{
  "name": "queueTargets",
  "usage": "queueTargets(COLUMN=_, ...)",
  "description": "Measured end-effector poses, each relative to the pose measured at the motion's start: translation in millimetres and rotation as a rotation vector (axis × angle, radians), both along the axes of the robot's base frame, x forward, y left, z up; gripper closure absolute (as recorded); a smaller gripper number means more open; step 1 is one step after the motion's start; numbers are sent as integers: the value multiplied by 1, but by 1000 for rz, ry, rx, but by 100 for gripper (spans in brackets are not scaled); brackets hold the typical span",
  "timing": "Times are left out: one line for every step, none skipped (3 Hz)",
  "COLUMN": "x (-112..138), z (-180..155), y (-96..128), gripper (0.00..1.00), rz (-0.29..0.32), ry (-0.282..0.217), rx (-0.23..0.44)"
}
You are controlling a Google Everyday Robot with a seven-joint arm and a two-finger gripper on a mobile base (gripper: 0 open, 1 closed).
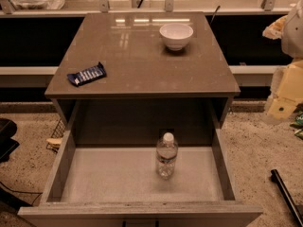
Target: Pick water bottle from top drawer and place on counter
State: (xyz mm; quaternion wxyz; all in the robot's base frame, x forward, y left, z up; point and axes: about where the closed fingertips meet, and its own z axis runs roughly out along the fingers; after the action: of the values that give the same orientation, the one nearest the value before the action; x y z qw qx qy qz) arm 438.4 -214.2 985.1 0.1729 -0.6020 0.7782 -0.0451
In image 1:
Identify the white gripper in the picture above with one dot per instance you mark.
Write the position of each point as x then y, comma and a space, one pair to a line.
294, 37

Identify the clear plastic water bottle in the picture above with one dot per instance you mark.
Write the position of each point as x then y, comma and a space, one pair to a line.
166, 155

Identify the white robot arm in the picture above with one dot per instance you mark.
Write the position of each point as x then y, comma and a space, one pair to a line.
292, 35

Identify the open grey top drawer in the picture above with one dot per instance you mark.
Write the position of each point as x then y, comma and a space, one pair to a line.
97, 186

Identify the green snack bag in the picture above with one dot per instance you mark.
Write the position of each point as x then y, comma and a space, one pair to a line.
298, 125

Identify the white ceramic bowl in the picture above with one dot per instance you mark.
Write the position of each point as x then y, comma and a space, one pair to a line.
176, 36

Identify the black bar on floor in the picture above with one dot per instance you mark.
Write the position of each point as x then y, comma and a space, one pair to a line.
295, 209

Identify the blue snack bar wrapper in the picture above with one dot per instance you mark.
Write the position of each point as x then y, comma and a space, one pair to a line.
87, 75

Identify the black object at left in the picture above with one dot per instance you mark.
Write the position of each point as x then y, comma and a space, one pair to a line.
7, 145

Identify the wire basket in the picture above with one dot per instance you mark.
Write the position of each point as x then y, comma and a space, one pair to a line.
54, 141

